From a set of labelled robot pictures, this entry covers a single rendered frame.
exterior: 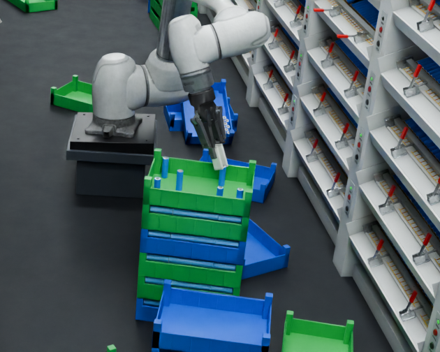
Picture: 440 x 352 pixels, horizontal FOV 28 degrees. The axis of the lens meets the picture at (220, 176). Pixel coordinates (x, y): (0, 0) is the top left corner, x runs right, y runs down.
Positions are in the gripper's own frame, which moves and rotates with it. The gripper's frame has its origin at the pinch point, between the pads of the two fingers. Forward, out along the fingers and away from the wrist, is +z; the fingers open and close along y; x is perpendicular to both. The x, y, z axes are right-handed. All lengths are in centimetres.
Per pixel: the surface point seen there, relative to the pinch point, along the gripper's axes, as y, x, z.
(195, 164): 1.3, -8.3, 1.2
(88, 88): -91, -140, -15
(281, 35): -132, -56, -17
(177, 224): 19.3, -4.9, 13.2
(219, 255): 12.9, 1.4, 25.6
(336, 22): -72, 7, -24
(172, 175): 5.6, -14.2, 2.8
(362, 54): -51, 25, -15
